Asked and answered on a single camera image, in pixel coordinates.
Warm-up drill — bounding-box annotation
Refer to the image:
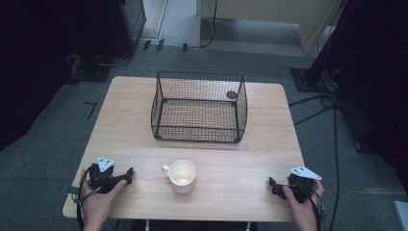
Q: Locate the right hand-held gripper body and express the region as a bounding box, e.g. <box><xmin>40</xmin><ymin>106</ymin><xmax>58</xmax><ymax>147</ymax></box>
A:
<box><xmin>286</xmin><ymin>166</ymin><xmax>323</xmax><ymax>204</ymax></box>

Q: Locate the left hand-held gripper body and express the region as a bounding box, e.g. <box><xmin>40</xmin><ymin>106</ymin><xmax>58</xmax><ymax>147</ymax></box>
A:
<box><xmin>87</xmin><ymin>156</ymin><xmax>129</xmax><ymax>194</ymax></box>

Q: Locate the white cup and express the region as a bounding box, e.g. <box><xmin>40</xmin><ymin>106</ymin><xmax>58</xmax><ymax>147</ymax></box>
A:
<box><xmin>161</xmin><ymin>159</ymin><xmax>197</xmax><ymax>194</ymax></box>

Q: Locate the black wire basket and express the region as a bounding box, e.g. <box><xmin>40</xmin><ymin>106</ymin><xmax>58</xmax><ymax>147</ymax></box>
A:
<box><xmin>150</xmin><ymin>70</ymin><xmax>249</xmax><ymax>144</ymax></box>

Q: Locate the person's right hand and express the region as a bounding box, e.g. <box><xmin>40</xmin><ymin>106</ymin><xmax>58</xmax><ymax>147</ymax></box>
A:
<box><xmin>281</xmin><ymin>179</ymin><xmax>325</xmax><ymax>223</ymax></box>

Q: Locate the person's left hand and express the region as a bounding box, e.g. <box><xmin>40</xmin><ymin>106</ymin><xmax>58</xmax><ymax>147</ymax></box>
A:
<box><xmin>80</xmin><ymin>168</ymin><xmax>129</xmax><ymax>223</ymax></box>

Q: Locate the pale flat box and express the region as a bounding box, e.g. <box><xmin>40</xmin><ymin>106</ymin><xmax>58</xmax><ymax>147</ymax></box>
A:
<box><xmin>393</xmin><ymin>199</ymin><xmax>408</xmax><ymax>231</ymax></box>

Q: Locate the dark stand base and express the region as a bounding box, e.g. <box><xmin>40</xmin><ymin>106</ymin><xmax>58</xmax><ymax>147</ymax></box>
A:
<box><xmin>65</xmin><ymin>52</ymin><xmax>113</xmax><ymax>85</ymax></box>

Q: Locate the dark curtain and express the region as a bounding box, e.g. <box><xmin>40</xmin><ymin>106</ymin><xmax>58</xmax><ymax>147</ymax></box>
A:
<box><xmin>306</xmin><ymin>0</ymin><xmax>408</xmax><ymax>186</ymax></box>
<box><xmin>0</xmin><ymin>0</ymin><xmax>124</xmax><ymax>152</ymax></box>

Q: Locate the dark cabinet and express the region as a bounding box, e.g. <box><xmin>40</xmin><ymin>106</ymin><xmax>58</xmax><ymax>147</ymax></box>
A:
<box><xmin>109</xmin><ymin>0</ymin><xmax>147</xmax><ymax>52</ymax></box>

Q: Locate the light wooden cabinet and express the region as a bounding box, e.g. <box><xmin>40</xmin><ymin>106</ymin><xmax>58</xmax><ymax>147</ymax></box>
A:
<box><xmin>196</xmin><ymin>0</ymin><xmax>343</xmax><ymax>56</ymax></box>

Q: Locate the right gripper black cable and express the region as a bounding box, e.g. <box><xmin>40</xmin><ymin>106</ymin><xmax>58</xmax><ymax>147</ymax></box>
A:
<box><xmin>301</xmin><ymin>184</ymin><xmax>324</xmax><ymax>231</ymax></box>

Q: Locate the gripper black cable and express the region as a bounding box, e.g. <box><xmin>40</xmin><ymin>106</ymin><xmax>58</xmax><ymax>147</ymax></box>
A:
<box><xmin>75</xmin><ymin>164</ymin><xmax>102</xmax><ymax>231</ymax></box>
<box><xmin>301</xmin><ymin>184</ymin><xmax>324</xmax><ymax>231</ymax></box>

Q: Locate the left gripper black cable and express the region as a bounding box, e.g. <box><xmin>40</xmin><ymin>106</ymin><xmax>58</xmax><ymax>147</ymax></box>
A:
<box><xmin>75</xmin><ymin>164</ymin><xmax>102</xmax><ymax>231</ymax></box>

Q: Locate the black floor cable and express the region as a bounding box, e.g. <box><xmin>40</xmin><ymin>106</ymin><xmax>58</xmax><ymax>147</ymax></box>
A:
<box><xmin>288</xmin><ymin>91</ymin><xmax>339</xmax><ymax>127</ymax></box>

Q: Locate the black stand base plate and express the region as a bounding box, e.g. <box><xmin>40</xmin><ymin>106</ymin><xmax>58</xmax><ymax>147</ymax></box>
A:
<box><xmin>290</xmin><ymin>67</ymin><xmax>332</xmax><ymax>93</ymax></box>

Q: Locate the grey floor cable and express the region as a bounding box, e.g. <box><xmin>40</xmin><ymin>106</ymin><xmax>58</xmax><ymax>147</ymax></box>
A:
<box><xmin>95</xmin><ymin>52</ymin><xmax>133</xmax><ymax>67</ymax></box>

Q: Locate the black hanging cable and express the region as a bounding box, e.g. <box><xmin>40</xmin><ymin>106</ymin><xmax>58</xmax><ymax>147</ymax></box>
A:
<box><xmin>199</xmin><ymin>0</ymin><xmax>219</xmax><ymax>49</ymax></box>

